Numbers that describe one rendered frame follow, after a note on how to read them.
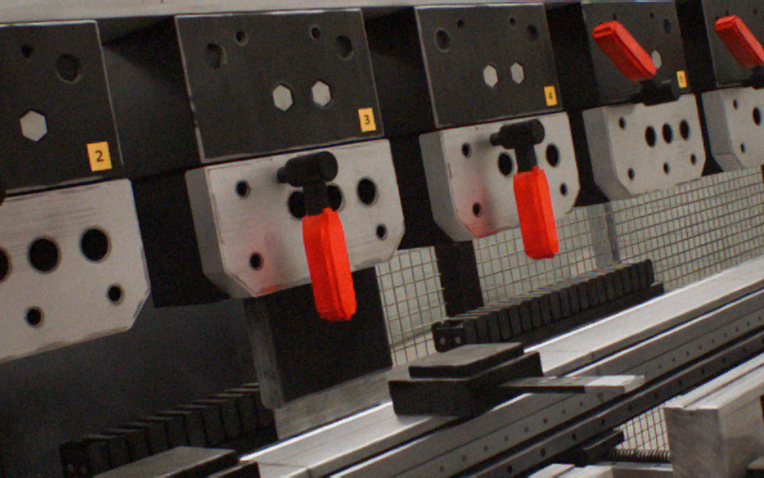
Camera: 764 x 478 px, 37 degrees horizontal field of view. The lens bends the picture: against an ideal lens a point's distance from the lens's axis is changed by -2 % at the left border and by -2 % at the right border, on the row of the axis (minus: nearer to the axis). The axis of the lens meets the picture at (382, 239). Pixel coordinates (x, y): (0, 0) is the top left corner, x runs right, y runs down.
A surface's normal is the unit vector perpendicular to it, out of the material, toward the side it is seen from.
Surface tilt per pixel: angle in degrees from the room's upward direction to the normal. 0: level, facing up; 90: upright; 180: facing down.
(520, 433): 90
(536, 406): 90
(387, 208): 90
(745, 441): 90
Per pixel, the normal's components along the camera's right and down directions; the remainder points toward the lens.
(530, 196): -0.69, 0.18
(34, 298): 0.70, -0.09
